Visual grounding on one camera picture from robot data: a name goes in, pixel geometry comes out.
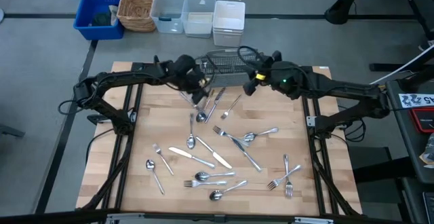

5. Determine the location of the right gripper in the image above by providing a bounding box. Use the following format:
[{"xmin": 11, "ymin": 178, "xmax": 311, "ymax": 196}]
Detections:
[{"xmin": 242, "ymin": 60, "xmax": 277, "ymax": 97}]

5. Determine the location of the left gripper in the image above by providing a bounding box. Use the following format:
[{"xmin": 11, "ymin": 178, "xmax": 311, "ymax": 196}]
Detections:
[{"xmin": 184, "ymin": 68, "xmax": 210, "ymax": 106}]

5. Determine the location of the silver table knife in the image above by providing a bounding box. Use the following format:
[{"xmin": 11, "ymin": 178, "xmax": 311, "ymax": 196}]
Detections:
[
  {"xmin": 232, "ymin": 137, "xmax": 263, "ymax": 173},
  {"xmin": 195, "ymin": 135, "xmax": 234, "ymax": 170},
  {"xmin": 204, "ymin": 87, "xmax": 227, "ymax": 124},
  {"xmin": 178, "ymin": 90, "xmax": 201, "ymax": 112},
  {"xmin": 168, "ymin": 145, "xmax": 216, "ymax": 170}
]

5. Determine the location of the silver fork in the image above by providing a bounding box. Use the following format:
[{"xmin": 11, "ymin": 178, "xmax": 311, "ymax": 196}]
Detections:
[
  {"xmin": 283, "ymin": 153, "xmax": 294, "ymax": 199},
  {"xmin": 152, "ymin": 143, "xmax": 175, "ymax": 176},
  {"xmin": 220, "ymin": 94, "xmax": 243, "ymax": 121},
  {"xmin": 267, "ymin": 164, "xmax": 302, "ymax": 192},
  {"xmin": 182, "ymin": 179, "xmax": 229, "ymax": 189},
  {"xmin": 212, "ymin": 125, "xmax": 251, "ymax": 147}
]

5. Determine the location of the grey mesh cutlery basket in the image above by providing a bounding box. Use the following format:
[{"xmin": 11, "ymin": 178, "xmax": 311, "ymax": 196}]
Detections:
[{"xmin": 195, "ymin": 48, "xmax": 259, "ymax": 88}]

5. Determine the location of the clear plastic bin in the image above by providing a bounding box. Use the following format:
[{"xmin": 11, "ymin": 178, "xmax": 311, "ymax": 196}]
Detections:
[{"xmin": 181, "ymin": 0, "xmax": 218, "ymax": 39}]

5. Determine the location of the white plastic bin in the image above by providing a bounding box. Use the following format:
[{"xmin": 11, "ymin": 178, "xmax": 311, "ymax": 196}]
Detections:
[{"xmin": 212, "ymin": 0, "xmax": 246, "ymax": 48}]

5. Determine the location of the clear bin with blue latch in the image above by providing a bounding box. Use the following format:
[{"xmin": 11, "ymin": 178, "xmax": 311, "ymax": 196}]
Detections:
[{"xmin": 150, "ymin": 0, "xmax": 187, "ymax": 35}]

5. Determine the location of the wicker basket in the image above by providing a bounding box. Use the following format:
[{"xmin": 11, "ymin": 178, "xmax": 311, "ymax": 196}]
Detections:
[{"xmin": 116, "ymin": 0, "xmax": 157, "ymax": 33}]

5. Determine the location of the black floor stand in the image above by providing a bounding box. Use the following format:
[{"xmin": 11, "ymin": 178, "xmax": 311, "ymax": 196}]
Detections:
[{"xmin": 323, "ymin": 0, "xmax": 434, "ymax": 26}]

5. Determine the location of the black bundle in bin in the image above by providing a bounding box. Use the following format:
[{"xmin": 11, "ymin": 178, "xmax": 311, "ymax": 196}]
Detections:
[{"xmin": 90, "ymin": 12, "xmax": 112, "ymax": 27}]

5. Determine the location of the black desk foot bar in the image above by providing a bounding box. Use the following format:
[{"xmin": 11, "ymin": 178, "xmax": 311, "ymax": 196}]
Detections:
[{"xmin": 368, "ymin": 62, "xmax": 430, "ymax": 73}]

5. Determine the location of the blue plastic bin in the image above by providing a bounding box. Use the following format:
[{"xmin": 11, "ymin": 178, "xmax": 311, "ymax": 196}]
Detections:
[{"xmin": 73, "ymin": 0, "xmax": 125, "ymax": 41}]

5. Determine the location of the silver mounting plate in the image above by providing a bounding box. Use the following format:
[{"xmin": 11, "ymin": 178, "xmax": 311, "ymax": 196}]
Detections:
[
  {"xmin": 293, "ymin": 216, "xmax": 336, "ymax": 224},
  {"xmin": 104, "ymin": 212, "xmax": 145, "ymax": 224}
]

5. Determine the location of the white printed paper label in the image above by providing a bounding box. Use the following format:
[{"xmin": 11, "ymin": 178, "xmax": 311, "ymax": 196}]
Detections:
[{"xmin": 398, "ymin": 93, "xmax": 434, "ymax": 109}]

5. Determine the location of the black desk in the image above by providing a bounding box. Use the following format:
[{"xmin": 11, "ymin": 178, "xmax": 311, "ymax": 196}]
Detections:
[{"xmin": 385, "ymin": 66, "xmax": 434, "ymax": 185}]

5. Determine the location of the red framed device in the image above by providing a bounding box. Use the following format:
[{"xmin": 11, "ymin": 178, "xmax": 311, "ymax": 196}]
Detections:
[{"xmin": 408, "ymin": 107, "xmax": 434, "ymax": 134}]

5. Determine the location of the black crossbar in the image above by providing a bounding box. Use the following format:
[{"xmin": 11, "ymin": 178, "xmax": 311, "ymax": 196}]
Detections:
[{"xmin": 0, "ymin": 208, "xmax": 434, "ymax": 224}]

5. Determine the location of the person's shoe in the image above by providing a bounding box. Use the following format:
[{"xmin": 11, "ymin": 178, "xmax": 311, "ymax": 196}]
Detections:
[{"xmin": 419, "ymin": 39, "xmax": 434, "ymax": 52}]

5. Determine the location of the grey crumpled bag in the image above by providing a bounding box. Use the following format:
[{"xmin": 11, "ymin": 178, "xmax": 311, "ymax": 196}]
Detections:
[{"xmin": 419, "ymin": 132, "xmax": 434, "ymax": 170}]

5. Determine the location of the grey chair foot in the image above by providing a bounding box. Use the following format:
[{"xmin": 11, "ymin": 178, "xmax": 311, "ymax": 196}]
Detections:
[{"xmin": 0, "ymin": 123, "xmax": 26, "ymax": 138}]

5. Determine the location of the black laptop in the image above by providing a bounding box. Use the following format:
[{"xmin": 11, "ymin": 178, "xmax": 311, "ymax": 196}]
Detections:
[{"xmin": 422, "ymin": 191, "xmax": 434, "ymax": 224}]

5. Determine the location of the white cable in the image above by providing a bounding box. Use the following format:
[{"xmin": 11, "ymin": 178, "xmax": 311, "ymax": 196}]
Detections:
[{"xmin": 368, "ymin": 43, "xmax": 434, "ymax": 86}]

